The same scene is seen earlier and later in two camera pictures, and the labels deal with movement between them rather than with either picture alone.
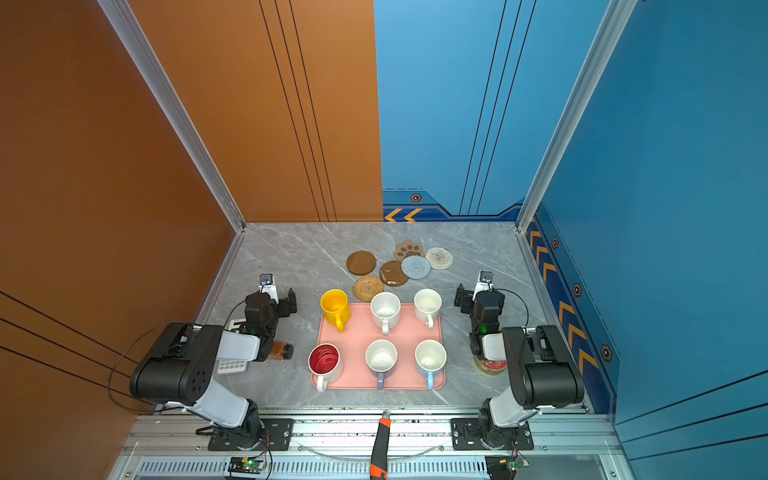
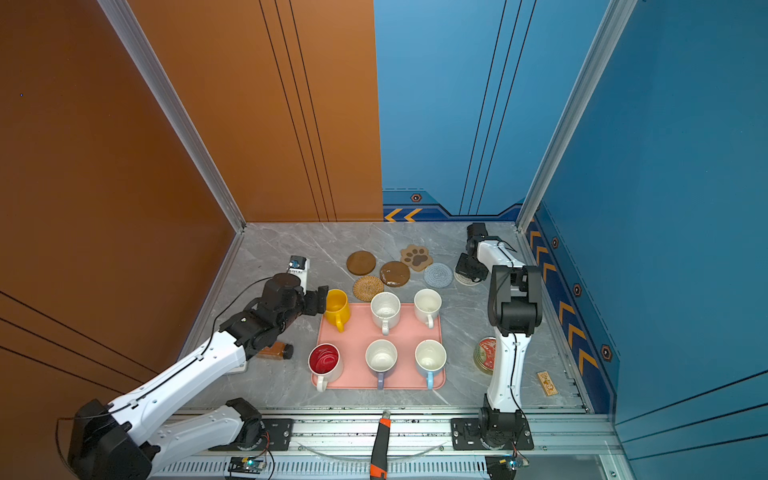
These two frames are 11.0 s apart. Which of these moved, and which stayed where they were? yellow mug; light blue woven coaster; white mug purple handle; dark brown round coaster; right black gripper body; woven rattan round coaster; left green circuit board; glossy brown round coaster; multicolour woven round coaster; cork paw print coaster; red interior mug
Moved: multicolour woven round coaster; light blue woven coaster; right black gripper body; cork paw print coaster
Stayed: woven rattan round coaster; left green circuit board; glossy brown round coaster; yellow mug; red interior mug; dark brown round coaster; white mug purple handle
